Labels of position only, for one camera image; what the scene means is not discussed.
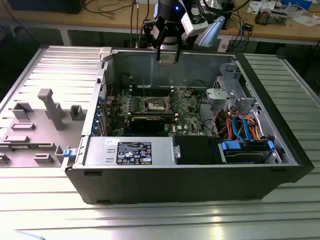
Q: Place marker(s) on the black plastic shroud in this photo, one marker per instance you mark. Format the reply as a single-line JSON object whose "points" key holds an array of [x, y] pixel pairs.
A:
{"points": [[195, 150]]}

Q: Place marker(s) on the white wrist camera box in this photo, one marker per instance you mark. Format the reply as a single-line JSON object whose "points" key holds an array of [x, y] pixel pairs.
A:
{"points": [[193, 23]]}

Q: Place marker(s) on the small black box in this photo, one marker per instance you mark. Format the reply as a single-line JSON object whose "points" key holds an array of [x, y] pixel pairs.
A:
{"points": [[248, 26]]}

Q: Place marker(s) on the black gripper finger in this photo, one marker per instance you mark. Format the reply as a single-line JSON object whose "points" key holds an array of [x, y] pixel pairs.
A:
{"points": [[177, 55], [158, 53]]}

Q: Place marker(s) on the wooden desk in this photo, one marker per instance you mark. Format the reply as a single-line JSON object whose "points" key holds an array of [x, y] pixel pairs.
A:
{"points": [[105, 18]]}

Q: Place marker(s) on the CPU socket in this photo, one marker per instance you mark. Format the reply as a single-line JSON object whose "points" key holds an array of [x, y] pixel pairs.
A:
{"points": [[155, 105]]}

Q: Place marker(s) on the white papers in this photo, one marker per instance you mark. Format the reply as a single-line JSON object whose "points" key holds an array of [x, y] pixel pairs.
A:
{"points": [[305, 18]]}

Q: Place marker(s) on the green motherboard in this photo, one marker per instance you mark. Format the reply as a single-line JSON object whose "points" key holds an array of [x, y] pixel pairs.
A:
{"points": [[185, 120]]}

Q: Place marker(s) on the black computer box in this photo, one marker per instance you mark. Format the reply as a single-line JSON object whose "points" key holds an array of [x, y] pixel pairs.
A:
{"points": [[45, 6]]}

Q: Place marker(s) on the silver coin battery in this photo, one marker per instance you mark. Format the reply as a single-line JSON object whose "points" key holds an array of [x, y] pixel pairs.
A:
{"points": [[187, 93]]}

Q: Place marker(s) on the copper heat sink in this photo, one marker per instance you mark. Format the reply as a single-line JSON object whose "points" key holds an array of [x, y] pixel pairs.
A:
{"points": [[262, 16]]}

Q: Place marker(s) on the grey parts rack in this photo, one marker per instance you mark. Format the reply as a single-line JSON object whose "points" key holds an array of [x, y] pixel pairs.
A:
{"points": [[45, 130]]}

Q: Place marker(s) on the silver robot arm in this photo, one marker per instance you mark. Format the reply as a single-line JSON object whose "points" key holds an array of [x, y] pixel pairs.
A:
{"points": [[211, 32]]}

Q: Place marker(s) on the black PC case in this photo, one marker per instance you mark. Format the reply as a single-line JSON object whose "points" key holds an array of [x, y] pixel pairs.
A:
{"points": [[175, 182]]}

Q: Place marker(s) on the metal locking lever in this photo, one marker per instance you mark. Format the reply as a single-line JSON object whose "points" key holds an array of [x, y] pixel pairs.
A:
{"points": [[144, 87], [173, 93]]}

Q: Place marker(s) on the RAM slot white latches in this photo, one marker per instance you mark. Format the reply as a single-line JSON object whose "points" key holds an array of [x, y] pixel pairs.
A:
{"points": [[151, 88], [151, 92], [150, 114]]}

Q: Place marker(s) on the black power supply label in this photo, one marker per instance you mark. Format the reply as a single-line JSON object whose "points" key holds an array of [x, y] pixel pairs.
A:
{"points": [[135, 153]]}

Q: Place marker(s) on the RAM slot black latches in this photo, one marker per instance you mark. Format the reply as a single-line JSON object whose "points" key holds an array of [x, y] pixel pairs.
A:
{"points": [[151, 90], [151, 94], [150, 112]]}

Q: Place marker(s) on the black graphics card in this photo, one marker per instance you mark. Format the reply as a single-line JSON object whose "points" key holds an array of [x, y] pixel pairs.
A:
{"points": [[147, 123]]}

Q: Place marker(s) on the hard disk in blue carrier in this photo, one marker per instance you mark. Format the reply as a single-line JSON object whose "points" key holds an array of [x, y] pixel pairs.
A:
{"points": [[245, 152]]}

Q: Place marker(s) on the silver power supply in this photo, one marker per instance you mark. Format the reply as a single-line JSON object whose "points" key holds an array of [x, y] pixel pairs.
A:
{"points": [[100, 150]]}

